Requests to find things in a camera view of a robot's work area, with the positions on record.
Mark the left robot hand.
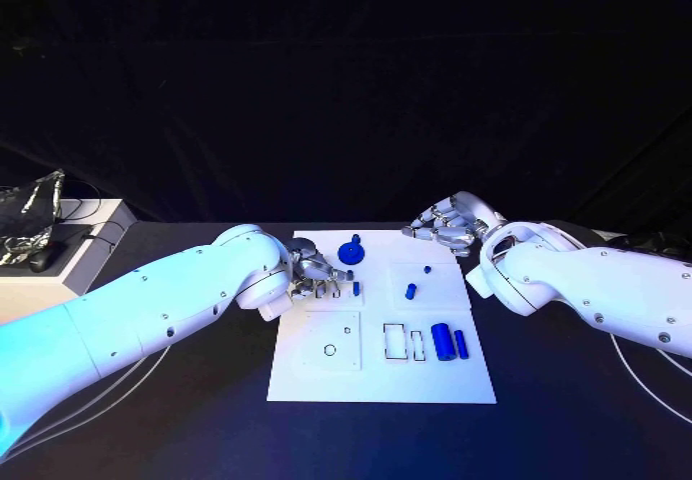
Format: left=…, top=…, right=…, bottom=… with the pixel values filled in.
left=284, top=237, right=356, bottom=301

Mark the white task board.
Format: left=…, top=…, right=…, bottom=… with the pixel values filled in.
left=265, top=229, right=497, bottom=405

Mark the black crumpled bag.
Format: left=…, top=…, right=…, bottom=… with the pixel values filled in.
left=605, top=230, right=692, bottom=261

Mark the blue gear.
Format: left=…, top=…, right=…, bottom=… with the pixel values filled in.
left=336, top=233, right=367, bottom=265

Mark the thick blue cylinder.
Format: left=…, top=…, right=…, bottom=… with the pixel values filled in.
left=429, top=322, right=458, bottom=362

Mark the white desk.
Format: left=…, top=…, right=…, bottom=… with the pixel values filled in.
left=0, top=198, right=138, bottom=324

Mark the black computer mouse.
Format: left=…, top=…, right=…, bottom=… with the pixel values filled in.
left=27, top=241, right=67, bottom=273

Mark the white cable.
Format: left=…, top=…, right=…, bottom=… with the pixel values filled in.
left=654, top=348, right=692, bottom=378
left=50, top=354, right=150, bottom=423
left=608, top=332, right=692, bottom=427
left=0, top=344, right=174, bottom=463

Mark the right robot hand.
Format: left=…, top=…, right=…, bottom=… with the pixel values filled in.
left=400, top=190, right=510, bottom=258

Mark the crumpled silver foil bag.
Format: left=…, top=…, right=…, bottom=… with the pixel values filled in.
left=0, top=168, right=67, bottom=266

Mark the black cable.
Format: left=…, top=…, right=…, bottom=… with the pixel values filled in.
left=53, top=179, right=134, bottom=256

